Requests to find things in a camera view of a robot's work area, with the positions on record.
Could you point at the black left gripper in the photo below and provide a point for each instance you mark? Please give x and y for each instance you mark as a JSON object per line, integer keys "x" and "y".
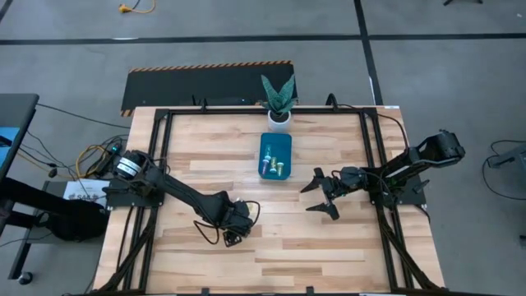
{"x": 234, "y": 215}

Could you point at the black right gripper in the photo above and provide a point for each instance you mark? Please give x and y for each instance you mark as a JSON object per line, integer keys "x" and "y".
{"x": 349, "y": 178}

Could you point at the teal pill bottle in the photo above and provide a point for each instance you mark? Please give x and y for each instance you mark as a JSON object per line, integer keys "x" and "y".
{"x": 280, "y": 168}

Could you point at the small yellow pill bottle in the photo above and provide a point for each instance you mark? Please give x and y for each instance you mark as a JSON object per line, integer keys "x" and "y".
{"x": 273, "y": 161}

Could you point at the blue plastic basket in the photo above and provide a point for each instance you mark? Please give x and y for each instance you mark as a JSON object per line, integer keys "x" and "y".
{"x": 283, "y": 144}

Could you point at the pink pill bottle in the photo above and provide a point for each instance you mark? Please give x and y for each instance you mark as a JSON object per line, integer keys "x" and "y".
{"x": 265, "y": 167}

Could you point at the light blue pill bottle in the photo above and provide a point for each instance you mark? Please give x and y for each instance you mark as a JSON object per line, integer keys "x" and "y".
{"x": 268, "y": 151}

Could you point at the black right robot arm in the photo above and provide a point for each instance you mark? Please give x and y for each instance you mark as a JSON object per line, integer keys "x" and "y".
{"x": 427, "y": 156}

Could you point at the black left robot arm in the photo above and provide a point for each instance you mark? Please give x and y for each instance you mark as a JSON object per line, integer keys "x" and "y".
{"x": 185, "y": 193}

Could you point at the white plant pot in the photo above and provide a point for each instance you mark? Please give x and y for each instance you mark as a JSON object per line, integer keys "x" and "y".
{"x": 279, "y": 123}

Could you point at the green snake plant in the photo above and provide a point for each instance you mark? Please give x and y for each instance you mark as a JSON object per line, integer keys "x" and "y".
{"x": 279, "y": 96}

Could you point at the black power strip green light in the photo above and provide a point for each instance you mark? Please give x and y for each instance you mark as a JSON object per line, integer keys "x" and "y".
{"x": 111, "y": 154}

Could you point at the white paper sheet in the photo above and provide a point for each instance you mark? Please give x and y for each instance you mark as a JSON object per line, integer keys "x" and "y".
{"x": 84, "y": 191}

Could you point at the black bag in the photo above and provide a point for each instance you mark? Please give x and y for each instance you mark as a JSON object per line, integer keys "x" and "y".
{"x": 78, "y": 222}

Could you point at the black hazard-striped floor mat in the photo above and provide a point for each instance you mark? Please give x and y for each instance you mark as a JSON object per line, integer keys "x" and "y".
{"x": 185, "y": 86}

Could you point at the grey floor device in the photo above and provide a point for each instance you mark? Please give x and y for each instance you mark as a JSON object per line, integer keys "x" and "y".
{"x": 509, "y": 156}

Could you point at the black desk caster leg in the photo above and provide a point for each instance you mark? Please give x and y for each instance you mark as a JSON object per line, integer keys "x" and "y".
{"x": 24, "y": 263}

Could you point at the black tripod feet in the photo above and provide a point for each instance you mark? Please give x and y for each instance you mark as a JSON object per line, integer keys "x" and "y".
{"x": 462, "y": 2}

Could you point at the blue screen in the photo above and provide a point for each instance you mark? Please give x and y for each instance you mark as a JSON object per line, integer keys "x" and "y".
{"x": 8, "y": 144}

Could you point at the black desk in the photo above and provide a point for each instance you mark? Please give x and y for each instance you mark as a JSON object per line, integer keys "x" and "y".
{"x": 16, "y": 111}

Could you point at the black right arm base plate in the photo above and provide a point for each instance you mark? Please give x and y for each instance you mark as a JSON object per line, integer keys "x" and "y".
{"x": 411, "y": 197}

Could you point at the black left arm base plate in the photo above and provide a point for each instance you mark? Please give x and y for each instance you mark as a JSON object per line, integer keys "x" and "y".
{"x": 135, "y": 199}

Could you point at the black aluminium table frame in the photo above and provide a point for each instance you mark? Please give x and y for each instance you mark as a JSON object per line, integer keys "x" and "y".
{"x": 226, "y": 111}

